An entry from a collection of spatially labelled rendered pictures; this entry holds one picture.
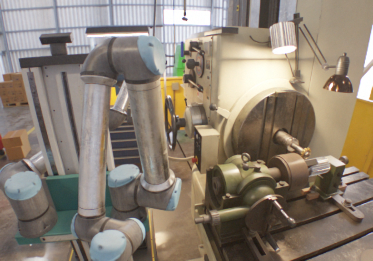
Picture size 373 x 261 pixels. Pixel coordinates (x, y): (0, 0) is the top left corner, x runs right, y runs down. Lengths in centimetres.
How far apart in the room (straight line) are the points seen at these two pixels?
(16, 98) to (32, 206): 790
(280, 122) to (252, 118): 18
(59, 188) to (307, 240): 123
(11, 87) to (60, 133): 780
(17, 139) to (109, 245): 393
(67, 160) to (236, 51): 106
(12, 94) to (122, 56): 840
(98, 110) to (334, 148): 173
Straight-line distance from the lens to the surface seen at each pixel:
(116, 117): 130
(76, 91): 105
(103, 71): 65
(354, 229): 130
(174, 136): 119
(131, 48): 61
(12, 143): 445
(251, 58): 119
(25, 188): 109
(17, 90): 879
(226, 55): 112
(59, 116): 111
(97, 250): 59
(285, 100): 122
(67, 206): 128
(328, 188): 138
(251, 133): 118
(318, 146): 177
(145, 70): 60
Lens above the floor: 180
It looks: 20 degrees down
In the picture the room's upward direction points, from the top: straight up
